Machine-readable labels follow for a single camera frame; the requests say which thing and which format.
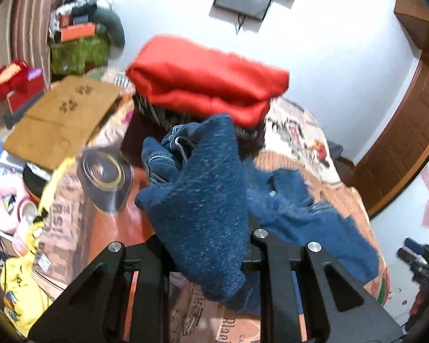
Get pile of clutter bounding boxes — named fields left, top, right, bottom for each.
left=48, top=0, right=110, bottom=25

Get blue denim jacket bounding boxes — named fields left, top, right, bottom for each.
left=135, top=113, right=380, bottom=311

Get white wardrobe door pink hearts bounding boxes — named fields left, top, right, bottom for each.
left=370, top=157, right=429, bottom=324

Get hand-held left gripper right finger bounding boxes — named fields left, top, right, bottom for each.
left=243, top=228, right=403, bottom=343

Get striped brown curtain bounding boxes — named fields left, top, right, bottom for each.
left=0, top=0, right=64, bottom=124

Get wooden overhead cabinet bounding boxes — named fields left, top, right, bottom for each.
left=394, top=0, right=429, bottom=55

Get orange box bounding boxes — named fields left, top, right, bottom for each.
left=61, top=22, right=96, bottom=43

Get black white patterned folded garment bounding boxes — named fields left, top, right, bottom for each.
left=132, top=93, right=269, bottom=141

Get dark maroon folded garment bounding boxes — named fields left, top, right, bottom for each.
left=121, top=109, right=267, bottom=168

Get red plush toy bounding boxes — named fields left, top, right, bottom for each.
left=0, top=60, right=45, bottom=101

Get red folded garment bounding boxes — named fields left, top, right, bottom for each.
left=125, top=34, right=290, bottom=129

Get grey green pillow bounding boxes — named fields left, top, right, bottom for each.
left=95, top=5, right=126, bottom=48

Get pink plush toy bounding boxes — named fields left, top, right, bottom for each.
left=0, top=182, right=41, bottom=234

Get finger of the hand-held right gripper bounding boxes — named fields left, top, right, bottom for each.
left=405, top=238, right=429, bottom=256
left=397, top=248, right=426, bottom=267

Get brown cardboard with paw prints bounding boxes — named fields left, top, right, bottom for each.
left=3, top=75, right=124, bottom=172

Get yellow printed cloth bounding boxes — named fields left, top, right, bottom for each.
left=0, top=157, right=80, bottom=337

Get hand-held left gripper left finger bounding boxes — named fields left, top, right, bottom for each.
left=28, top=238, right=170, bottom=343

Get wooden door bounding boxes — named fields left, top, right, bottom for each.
left=354, top=53, right=429, bottom=217

